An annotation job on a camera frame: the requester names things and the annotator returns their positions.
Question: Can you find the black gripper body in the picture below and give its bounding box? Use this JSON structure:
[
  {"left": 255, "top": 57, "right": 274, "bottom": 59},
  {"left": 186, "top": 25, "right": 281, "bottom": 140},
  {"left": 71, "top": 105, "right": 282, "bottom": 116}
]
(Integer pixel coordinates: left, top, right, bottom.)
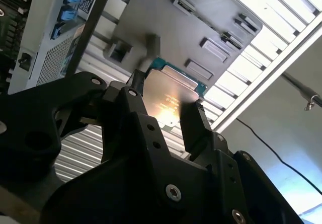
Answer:
[{"left": 40, "top": 158, "right": 227, "bottom": 224}]

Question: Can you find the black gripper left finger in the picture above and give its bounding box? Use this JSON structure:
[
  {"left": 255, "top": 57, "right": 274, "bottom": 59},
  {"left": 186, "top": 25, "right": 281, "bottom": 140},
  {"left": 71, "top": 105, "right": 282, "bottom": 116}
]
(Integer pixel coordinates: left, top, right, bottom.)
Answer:
[{"left": 0, "top": 69, "right": 173, "bottom": 184}]

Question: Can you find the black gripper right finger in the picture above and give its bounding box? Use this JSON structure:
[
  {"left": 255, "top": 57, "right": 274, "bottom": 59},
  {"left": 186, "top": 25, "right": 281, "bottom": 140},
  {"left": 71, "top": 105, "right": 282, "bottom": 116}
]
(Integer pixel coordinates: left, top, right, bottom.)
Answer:
[{"left": 181, "top": 99, "right": 302, "bottom": 224}]

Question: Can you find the silver CPU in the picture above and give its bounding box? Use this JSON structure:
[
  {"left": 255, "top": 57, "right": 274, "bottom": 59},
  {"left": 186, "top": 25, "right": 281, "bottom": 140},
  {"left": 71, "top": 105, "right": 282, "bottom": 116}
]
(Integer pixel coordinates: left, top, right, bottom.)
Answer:
[{"left": 141, "top": 56, "right": 208, "bottom": 129}]

